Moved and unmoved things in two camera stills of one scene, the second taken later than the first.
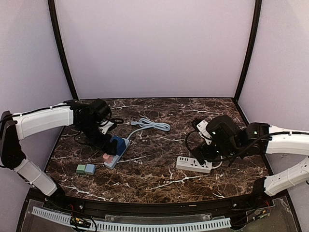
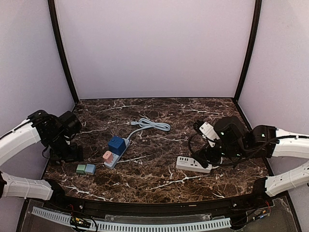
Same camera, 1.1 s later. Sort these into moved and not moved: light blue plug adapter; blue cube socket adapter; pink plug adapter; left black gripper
Moved: left black gripper
Not moved: light blue plug adapter; blue cube socket adapter; pink plug adapter
